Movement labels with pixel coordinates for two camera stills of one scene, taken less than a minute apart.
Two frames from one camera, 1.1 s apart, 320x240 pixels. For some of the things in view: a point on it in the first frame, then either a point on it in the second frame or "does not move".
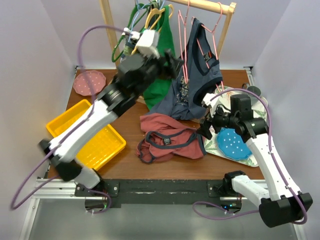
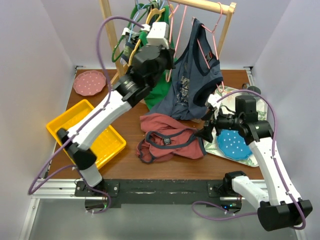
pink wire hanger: [185, 72] to [172, 23]
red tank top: [165, 135] does not move
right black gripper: [205, 126] does not move
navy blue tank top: [200, 70] does not move
